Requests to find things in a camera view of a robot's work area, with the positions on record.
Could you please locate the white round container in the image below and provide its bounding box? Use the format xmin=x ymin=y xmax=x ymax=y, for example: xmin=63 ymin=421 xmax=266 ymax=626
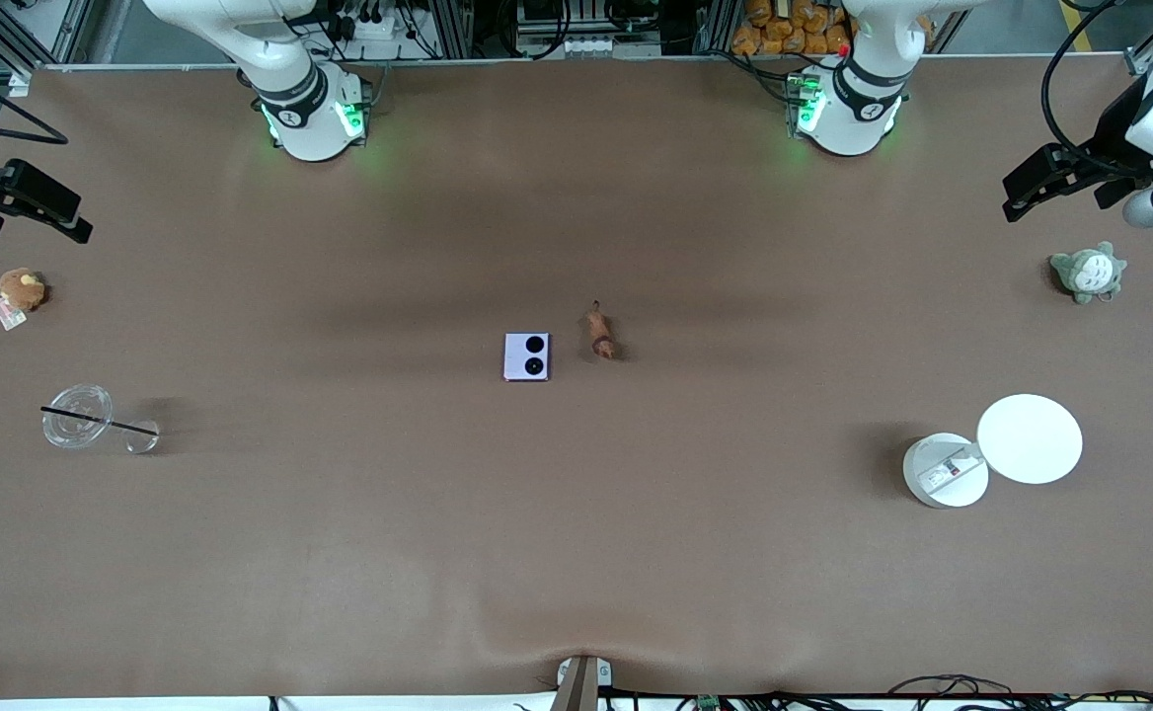
xmin=902 ymin=433 xmax=989 ymax=510

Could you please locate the brown lion statue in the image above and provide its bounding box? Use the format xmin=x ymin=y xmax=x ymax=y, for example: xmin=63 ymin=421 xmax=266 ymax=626
xmin=584 ymin=301 xmax=622 ymax=361

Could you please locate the grey totoro plush toy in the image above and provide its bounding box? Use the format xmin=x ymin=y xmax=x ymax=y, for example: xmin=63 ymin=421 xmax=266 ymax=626
xmin=1049 ymin=242 xmax=1127 ymax=305

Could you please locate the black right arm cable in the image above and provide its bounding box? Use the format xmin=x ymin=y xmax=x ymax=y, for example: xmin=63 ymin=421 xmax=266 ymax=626
xmin=0 ymin=57 xmax=70 ymax=145

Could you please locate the lilac flip phone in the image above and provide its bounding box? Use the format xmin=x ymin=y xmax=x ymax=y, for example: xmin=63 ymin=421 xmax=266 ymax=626
xmin=503 ymin=333 xmax=551 ymax=382

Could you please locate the white round lid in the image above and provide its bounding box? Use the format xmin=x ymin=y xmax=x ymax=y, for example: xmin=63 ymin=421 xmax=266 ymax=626
xmin=976 ymin=394 xmax=1084 ymax=485

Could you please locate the black floor cables bundle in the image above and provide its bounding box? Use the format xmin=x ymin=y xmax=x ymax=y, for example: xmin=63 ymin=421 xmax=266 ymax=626
xmin=626 ymin=674 xmax=1153 ymax=711

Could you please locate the black straw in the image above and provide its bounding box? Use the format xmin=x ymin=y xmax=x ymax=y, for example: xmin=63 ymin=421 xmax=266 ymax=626
xmin=40 ymin=405 xmax=160 ymax=435

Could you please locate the brown plush toy with tag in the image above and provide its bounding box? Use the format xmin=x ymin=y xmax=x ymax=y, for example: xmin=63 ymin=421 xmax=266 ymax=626
xmin=0 ymin=268 xmax=47 ymax=331

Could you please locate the white power strip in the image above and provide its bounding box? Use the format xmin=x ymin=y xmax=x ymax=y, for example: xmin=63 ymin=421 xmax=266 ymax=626
xmin=335 ymin=10 xmax=400 ymax=42

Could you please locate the orange snack packs pile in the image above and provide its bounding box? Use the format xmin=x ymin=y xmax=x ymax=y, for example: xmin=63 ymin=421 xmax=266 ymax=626
xmin=730 ymin=0 xmax=854 ymax=56

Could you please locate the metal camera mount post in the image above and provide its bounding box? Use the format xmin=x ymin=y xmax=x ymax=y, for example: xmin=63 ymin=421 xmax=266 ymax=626
xmin=549 ymin=656 xmax=613 ymax=711

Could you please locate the clear plastic cup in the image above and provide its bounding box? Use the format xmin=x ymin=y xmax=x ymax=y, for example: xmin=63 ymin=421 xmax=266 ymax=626
xmin=41 ymin=384 xmax=161 ymax=455

